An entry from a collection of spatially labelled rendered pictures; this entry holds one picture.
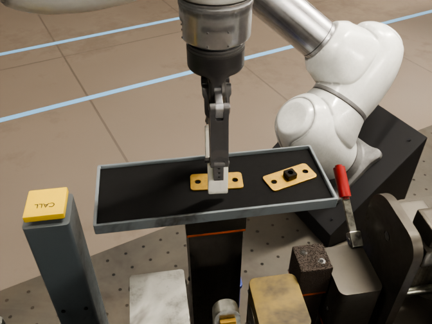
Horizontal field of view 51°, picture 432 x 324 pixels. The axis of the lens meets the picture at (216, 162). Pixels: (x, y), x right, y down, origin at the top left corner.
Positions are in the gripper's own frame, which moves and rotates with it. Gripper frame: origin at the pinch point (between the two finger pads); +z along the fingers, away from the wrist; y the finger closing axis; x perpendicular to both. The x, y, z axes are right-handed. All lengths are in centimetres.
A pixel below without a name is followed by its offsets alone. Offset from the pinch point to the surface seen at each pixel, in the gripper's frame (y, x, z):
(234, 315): 20.3, 1.1, 10.3
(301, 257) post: 11.4, 12.2, 10.2
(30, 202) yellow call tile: 2.8, -28.7, 4.1
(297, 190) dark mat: 3.0, 12.6, 4.2
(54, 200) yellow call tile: 2.6, -25.0, 4.1
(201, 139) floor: -168, 3, 120
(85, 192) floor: -125, -61, 120
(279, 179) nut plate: 0.4, 10.3, 3.9
